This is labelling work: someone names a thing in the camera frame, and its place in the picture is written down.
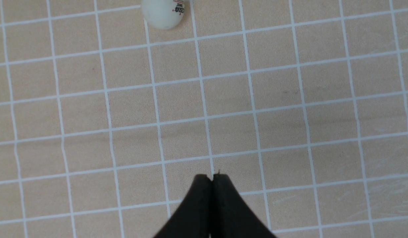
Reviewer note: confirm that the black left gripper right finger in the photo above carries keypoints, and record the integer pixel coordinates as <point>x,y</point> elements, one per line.
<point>230,216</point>

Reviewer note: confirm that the checkered orange tablecloth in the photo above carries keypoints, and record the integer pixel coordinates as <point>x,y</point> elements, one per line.
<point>105,120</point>

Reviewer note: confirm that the white ping-pong ball with logo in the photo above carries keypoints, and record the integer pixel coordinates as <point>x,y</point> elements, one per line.
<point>163,14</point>

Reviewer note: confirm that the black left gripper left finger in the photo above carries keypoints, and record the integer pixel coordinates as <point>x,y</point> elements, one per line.
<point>190,220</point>

